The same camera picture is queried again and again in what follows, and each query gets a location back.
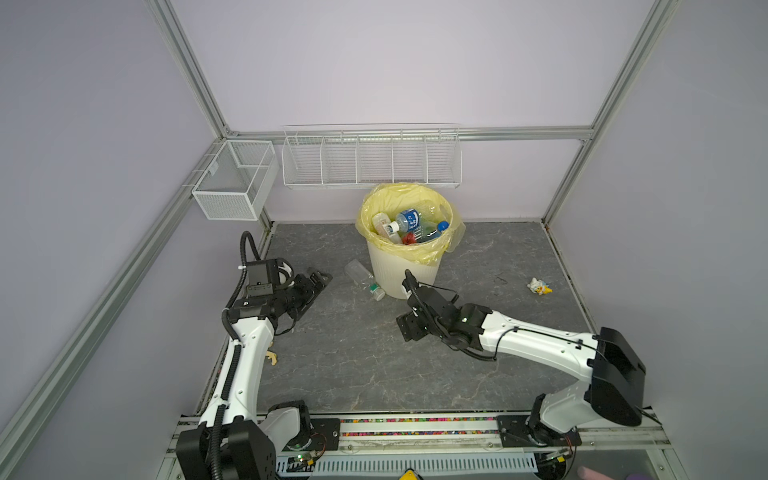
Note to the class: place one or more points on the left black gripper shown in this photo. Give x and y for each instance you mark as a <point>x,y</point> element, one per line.
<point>308,292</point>

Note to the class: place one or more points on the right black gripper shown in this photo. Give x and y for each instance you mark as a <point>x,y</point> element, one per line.
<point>407,322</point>

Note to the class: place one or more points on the clear bottle green collar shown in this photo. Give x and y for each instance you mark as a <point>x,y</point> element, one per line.
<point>356,271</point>

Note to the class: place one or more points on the clear bottle blue label white cap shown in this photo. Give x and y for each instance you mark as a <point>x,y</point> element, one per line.
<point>406,221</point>

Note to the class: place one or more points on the white bottle red cap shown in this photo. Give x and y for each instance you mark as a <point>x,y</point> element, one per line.
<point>381,223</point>

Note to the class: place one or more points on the clear bottle blue tint red cap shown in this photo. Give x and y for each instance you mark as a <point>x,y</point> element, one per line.
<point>419,236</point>

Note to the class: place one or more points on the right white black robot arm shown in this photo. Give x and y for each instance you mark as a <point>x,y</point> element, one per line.
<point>609,376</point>

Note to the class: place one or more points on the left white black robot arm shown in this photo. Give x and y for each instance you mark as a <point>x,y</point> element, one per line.
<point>230,442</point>

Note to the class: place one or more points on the cream plastic waste bin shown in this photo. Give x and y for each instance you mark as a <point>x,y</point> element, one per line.
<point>389,265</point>

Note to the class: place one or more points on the yellow plastic bin liner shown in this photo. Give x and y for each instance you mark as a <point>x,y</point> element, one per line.
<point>391,199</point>

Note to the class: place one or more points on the small yellow white toy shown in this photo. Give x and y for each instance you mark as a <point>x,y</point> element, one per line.
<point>539,287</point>

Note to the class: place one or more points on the white mesh box basket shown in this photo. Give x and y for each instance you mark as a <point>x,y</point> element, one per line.
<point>237,181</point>

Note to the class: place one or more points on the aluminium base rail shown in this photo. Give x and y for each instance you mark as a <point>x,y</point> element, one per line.
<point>366,433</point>

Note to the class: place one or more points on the long white wire basket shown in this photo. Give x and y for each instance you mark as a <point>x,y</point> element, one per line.
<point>349,156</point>

